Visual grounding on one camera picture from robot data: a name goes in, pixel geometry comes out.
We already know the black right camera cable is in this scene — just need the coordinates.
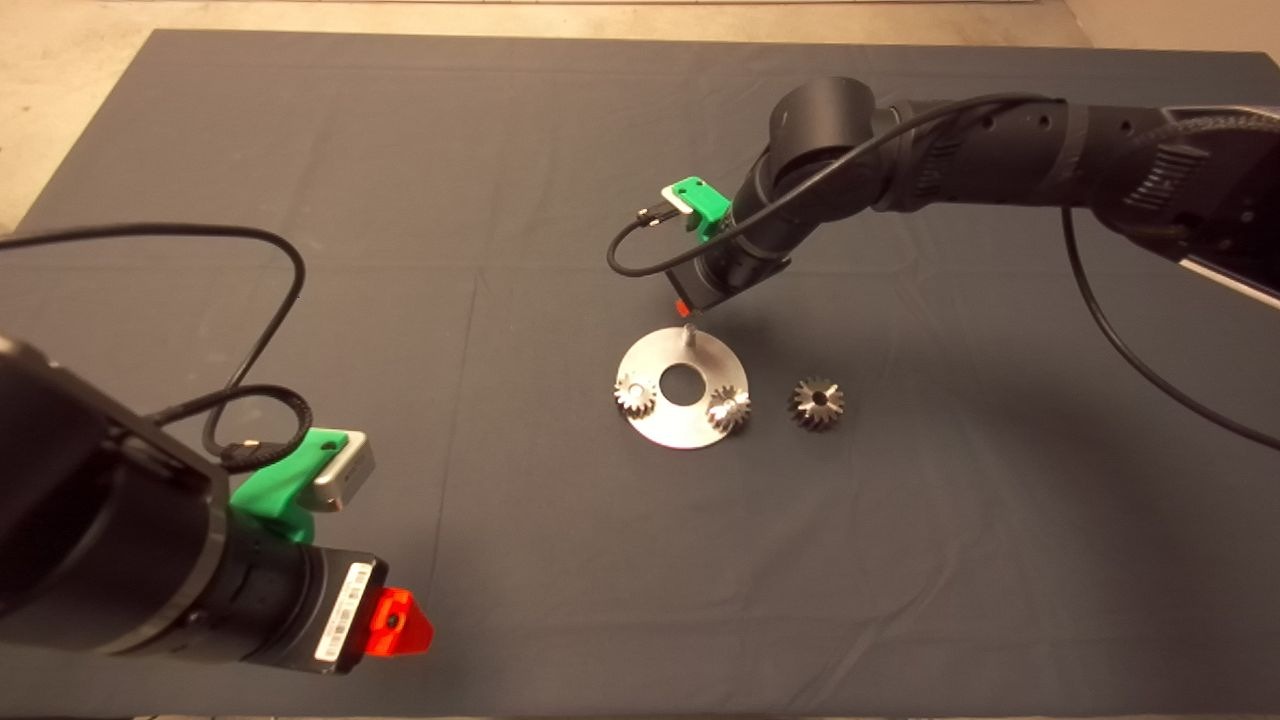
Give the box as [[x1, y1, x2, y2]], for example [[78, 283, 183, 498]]
[[607, 94, 1280, 451]]

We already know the dark grey table cloth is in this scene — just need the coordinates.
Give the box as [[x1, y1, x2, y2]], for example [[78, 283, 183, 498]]
[[0, 30, 1280, 719]]

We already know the green right camera mount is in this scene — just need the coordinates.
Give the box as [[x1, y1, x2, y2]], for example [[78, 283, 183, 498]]
[[673, 178, 733, 243]]

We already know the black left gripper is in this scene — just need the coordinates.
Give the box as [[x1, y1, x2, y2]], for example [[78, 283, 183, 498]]
[[210, 535, 436, 671]]

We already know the black left camera cable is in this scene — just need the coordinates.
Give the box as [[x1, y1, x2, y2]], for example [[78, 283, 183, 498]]
[[0, 221, 315, 471]]

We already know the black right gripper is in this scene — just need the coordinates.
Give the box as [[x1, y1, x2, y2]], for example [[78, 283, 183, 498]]
[[672, 240, 791, 319]]

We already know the large steel gear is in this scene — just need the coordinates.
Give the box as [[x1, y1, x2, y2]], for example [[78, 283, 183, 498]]
[[787, 377, 846, 433]]

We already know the green left camera mount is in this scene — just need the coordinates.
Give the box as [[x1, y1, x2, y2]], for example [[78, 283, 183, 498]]
[[230, 426, 349, 541]]

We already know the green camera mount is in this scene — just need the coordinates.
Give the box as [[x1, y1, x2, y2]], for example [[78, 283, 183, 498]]
[[673, 178, 733, 243], [230, 426, 349, 541]]

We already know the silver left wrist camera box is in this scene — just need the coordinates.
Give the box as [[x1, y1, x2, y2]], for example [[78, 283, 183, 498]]
[[305, 430, 376, 511]]

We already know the black camera cable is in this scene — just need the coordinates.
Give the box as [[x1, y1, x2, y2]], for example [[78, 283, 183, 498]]
[[607, 94, 1280, 451], [0, 221, 315, 471]]

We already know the round metal plate with hole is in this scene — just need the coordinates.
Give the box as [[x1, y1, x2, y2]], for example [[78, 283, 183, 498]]
[[614, 322, 749, 450]]

